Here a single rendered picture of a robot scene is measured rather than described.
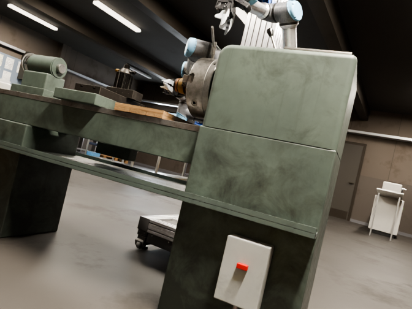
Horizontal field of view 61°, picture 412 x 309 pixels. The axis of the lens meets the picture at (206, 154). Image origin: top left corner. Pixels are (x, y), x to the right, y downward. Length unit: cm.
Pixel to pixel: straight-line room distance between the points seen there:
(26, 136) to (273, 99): 147
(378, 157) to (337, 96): 915
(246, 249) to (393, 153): 935
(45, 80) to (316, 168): 174
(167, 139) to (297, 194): 68
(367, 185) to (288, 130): 912
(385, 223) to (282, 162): 740
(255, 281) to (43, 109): 155
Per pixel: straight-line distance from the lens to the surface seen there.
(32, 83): 255
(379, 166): 1059
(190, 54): 221
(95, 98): 196
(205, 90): 172
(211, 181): 156
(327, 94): 151
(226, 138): 155
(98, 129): 199
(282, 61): 157
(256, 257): 144
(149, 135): 179
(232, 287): 149
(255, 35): 277
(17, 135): 236
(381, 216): 880
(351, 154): 1063
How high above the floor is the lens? 71
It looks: 1 degrees up
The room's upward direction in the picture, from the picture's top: 13 degrees clockwise
